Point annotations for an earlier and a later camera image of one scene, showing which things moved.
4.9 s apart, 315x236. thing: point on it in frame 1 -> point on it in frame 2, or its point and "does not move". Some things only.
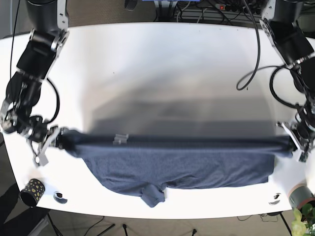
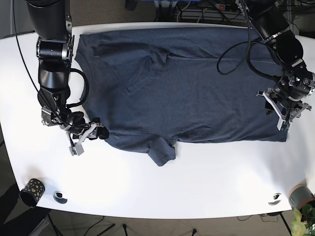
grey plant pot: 300,195 does not move
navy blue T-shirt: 147,165 -> 162,87
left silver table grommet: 58,197 does not move
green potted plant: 303,221 does not move
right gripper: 303,145 -> 286,109
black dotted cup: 32,192 does not move
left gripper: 41,159 -> 93,130
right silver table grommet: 275,199 does not move
